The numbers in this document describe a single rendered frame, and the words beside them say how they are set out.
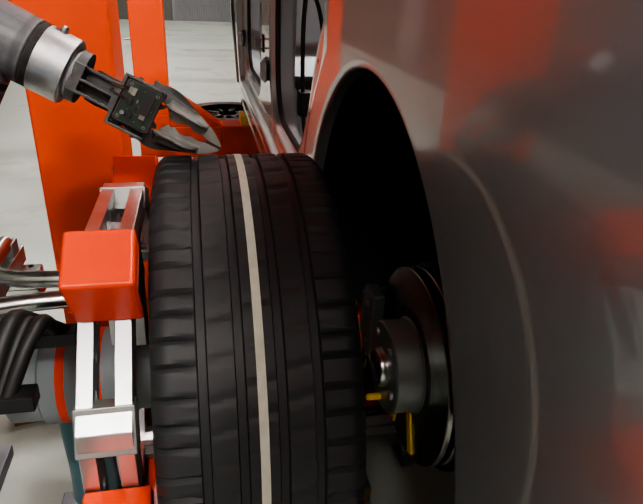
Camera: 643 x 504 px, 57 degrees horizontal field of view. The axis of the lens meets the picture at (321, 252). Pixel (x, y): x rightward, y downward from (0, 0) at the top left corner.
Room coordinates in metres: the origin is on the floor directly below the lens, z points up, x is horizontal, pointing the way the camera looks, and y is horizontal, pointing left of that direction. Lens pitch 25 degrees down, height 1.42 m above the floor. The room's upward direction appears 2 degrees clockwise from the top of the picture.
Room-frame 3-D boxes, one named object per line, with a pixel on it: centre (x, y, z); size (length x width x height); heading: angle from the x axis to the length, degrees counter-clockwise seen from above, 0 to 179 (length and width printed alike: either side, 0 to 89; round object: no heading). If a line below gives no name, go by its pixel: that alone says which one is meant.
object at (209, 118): (3.13, 0.57, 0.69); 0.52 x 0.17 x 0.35; 102
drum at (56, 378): (0.73, 0.35, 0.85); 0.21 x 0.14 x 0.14; 102
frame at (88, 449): (0.75, 0.28, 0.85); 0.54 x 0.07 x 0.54; 12
